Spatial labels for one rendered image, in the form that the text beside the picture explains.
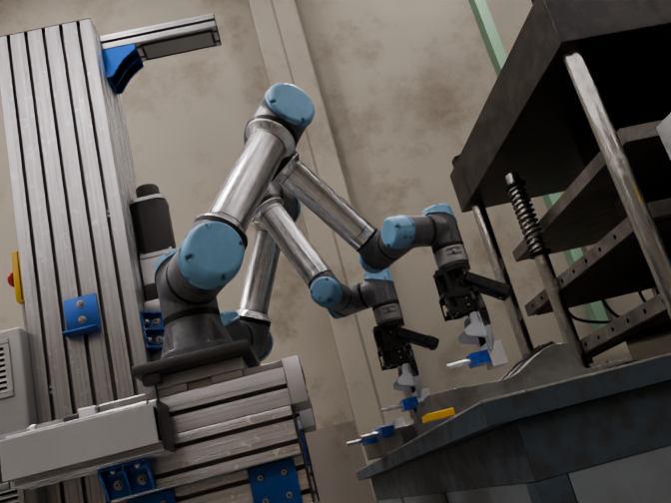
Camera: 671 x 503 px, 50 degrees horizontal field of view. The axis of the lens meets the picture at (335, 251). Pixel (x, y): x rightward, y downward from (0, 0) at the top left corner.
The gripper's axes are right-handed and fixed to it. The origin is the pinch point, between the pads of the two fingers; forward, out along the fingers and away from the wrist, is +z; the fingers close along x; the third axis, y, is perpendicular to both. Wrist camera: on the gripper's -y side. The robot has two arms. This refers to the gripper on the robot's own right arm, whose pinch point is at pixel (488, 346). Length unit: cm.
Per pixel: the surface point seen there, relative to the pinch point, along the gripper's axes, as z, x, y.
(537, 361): 4.7, -10.1, -13.7
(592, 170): -56, -50, -69
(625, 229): -31, -41, -67
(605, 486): 31, 50, 6
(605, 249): -30, -56, -66
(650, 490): 33, 50, 0
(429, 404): 8.2, -11.2, 14.4
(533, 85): -87, -42, -56
